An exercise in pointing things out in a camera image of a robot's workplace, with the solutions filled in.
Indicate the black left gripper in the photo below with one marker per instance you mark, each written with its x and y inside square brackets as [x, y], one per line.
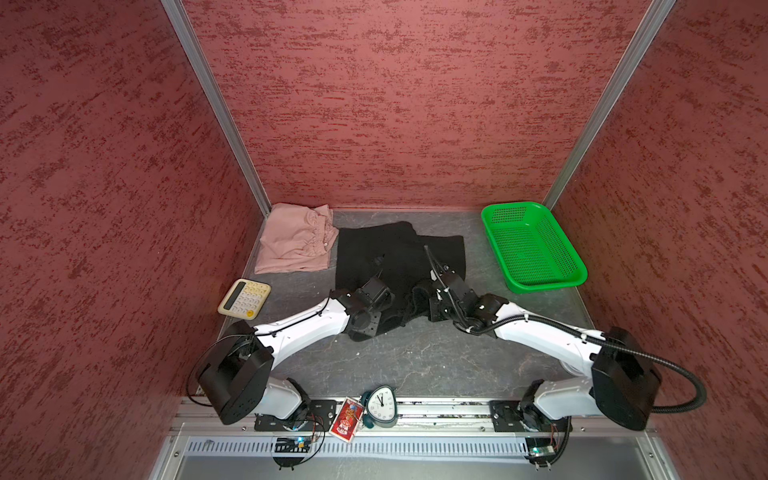
[371, 329]

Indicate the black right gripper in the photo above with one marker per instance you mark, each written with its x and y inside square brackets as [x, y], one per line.
[434, 309]

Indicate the black shorts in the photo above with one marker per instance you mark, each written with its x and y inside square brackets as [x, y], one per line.
[398, 256]

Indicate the pink drawstring shorts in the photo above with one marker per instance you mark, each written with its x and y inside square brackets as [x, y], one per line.
[296, 239]

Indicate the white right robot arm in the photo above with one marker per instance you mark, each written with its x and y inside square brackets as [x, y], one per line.
[610, 376]

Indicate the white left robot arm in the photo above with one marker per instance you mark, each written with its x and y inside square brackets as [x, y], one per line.
[235, 373]

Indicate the green plastic basket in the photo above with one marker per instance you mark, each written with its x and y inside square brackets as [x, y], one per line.
[533, 252]

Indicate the teal analog clock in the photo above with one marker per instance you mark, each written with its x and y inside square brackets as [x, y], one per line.
[380, 407]

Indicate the red snack packet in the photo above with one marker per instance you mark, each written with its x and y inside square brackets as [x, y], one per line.
[347, 420]

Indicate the cream desk calculator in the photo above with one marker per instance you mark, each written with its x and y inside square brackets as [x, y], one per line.
[244, 300]

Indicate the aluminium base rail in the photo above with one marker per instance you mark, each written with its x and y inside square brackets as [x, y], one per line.
[418, 416]

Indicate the right aluminium corner post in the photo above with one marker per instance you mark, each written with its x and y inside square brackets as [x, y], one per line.
[640, 42]

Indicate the aluminium corner post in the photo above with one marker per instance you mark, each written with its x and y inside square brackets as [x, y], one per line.
[640, 42]
[183, 28]

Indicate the left aluminium corner post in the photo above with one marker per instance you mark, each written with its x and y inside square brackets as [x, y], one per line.
[183, 28]

